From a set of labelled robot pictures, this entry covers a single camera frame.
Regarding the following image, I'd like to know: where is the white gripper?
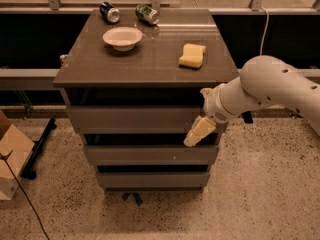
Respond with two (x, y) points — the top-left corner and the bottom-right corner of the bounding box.
(183, 84), (234, 147)

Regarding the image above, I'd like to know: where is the grey top drawer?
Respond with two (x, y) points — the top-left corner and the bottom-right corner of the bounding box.
(66, 105), (231, 135)

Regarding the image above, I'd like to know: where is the grey drawer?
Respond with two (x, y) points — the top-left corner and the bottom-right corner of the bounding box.
(96, 172), (209, 189)
(66, 105), (231, 135)
(85, 145), (219, 165)

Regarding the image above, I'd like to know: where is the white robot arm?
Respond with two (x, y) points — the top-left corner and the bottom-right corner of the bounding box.
(184, 55), (320, 147)

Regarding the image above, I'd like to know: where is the grey middle drawer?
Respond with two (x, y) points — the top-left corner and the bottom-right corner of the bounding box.
(85, 145), (219, 165)

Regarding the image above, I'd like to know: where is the grey drawer cabinet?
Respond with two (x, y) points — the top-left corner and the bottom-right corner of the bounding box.
(53, 9), (238, 192)

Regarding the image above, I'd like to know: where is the grey bottom drawer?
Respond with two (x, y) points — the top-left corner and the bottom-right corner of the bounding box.
(96, 172), (209, 189)

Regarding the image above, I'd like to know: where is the yellow sponge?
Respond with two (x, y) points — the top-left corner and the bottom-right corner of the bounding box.
(178, 43), (206, 69)

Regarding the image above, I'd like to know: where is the white bowl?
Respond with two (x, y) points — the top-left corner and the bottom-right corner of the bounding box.
(102, 27), (143, 51)

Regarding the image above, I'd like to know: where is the green soda can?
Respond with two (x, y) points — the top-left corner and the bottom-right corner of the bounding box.
(135, 4), (159, 25)

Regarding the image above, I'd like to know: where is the blue soda can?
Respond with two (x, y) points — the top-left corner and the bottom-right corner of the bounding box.
(99, 2), (120, 24)

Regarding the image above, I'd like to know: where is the small can behind cabinet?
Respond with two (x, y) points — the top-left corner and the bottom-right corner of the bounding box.
(59, 54), (68, 65)

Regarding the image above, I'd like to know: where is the black stand leg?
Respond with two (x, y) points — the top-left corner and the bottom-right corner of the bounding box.
(21, 118), (56, 180)

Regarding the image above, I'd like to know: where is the cardboard box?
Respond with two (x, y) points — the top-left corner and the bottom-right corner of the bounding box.
(0, 111), (34, 200)

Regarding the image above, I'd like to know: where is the black bracket under rail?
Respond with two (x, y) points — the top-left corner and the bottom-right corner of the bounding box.
(242, 111), (253, 124)

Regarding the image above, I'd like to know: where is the white cable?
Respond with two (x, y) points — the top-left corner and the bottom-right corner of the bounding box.
(259, 7), (270, 57)

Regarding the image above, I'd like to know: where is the black floor cable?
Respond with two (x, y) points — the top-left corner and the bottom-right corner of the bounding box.
(0, 150), (50, 240)

